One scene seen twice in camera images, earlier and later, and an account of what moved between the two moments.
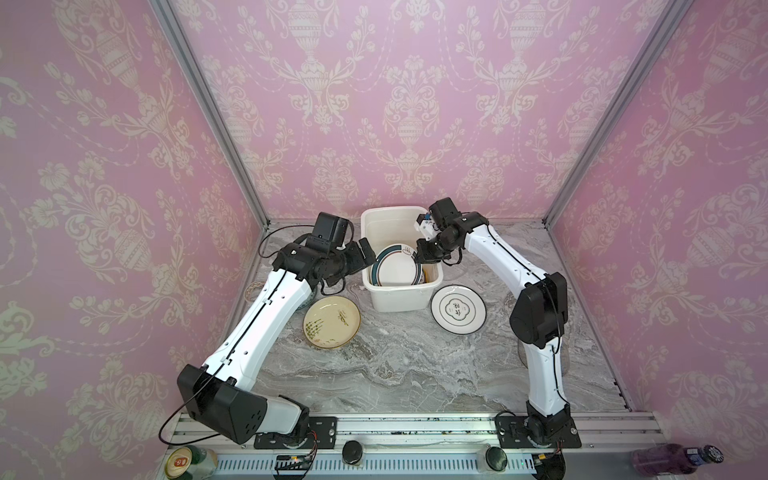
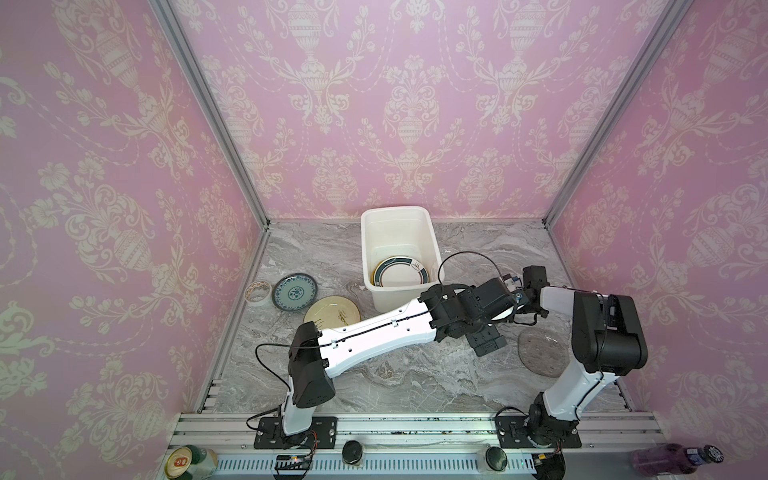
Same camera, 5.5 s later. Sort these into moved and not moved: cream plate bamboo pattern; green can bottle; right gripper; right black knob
Moved: right gripper
Not moved: cream plate bamboo pattern; right black knob; green can bottle
